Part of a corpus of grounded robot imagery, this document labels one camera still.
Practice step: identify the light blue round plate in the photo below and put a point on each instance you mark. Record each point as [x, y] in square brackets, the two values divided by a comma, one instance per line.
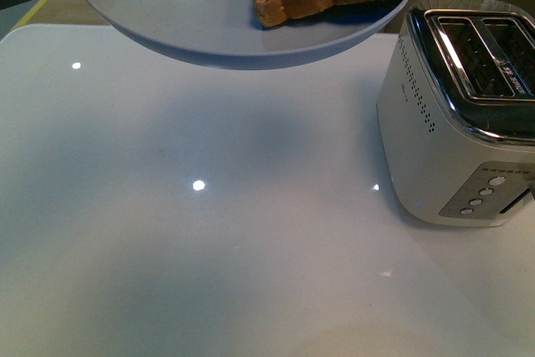
[226, 34]

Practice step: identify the white chrome two-slot toaster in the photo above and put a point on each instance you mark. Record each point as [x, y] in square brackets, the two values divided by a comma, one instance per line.
[456, 112]

